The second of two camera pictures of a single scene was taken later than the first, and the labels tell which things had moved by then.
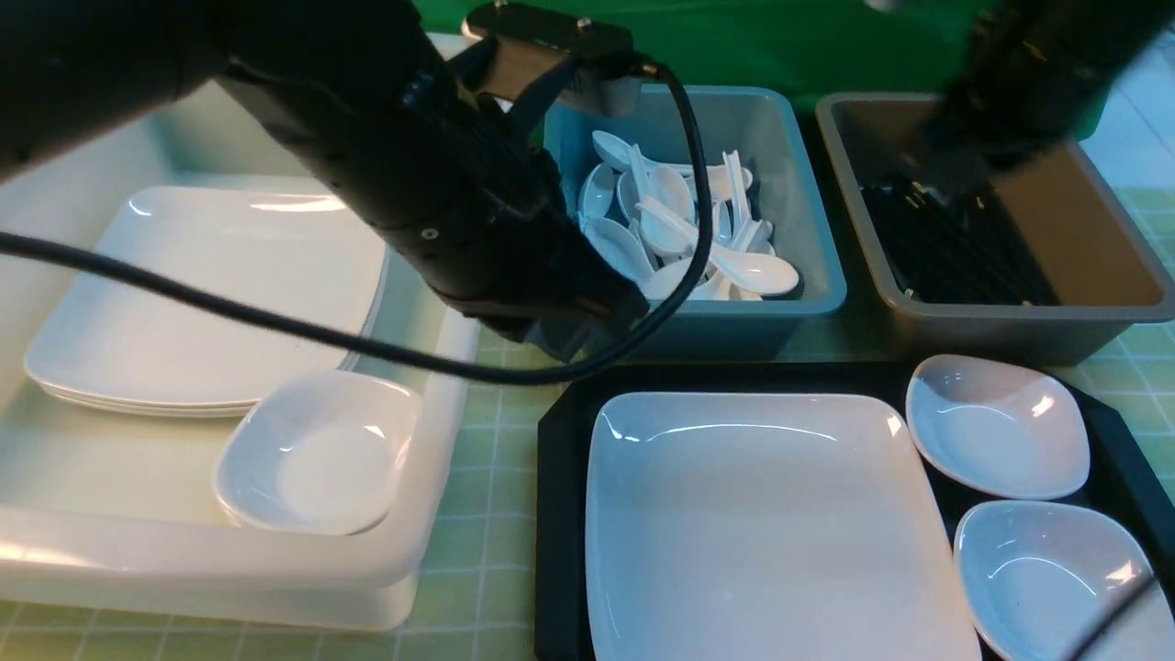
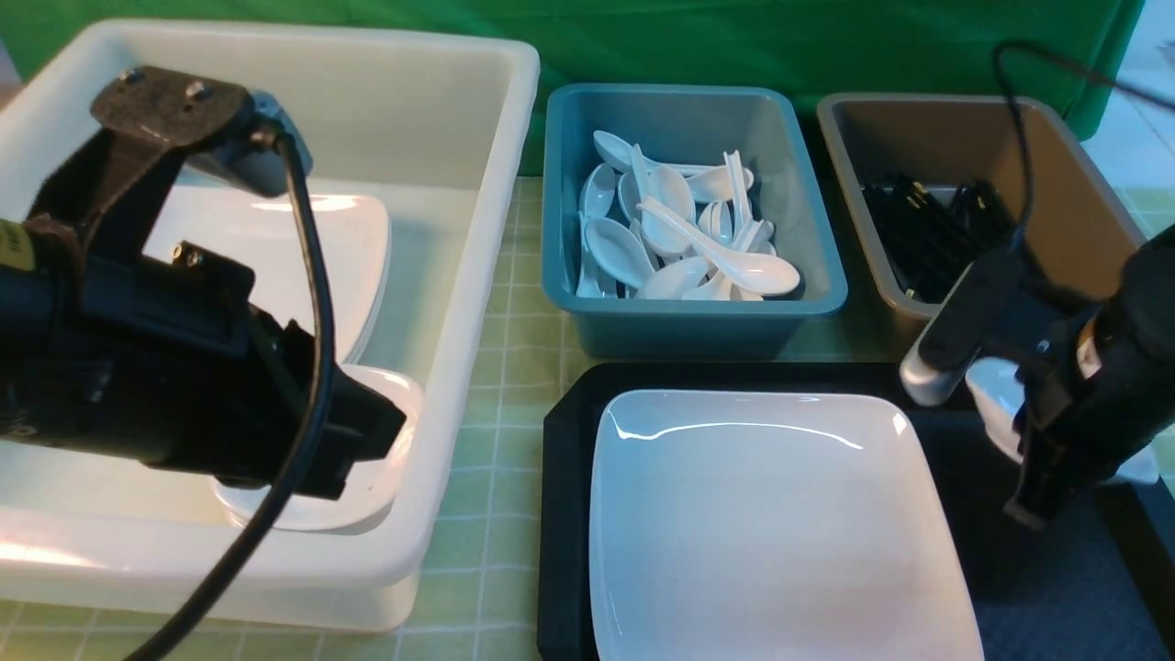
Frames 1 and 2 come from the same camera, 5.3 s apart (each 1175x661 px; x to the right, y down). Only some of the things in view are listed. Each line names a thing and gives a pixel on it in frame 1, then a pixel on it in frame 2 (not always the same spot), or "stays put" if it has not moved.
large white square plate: x=765 y=527 stays put
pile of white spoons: x=647 y=219 stays put
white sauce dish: x=1002 y=428 -> x=999 y=382
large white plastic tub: x=115 y=515 stays put
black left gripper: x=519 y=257 -> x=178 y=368
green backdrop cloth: x=835 y=47 stays put
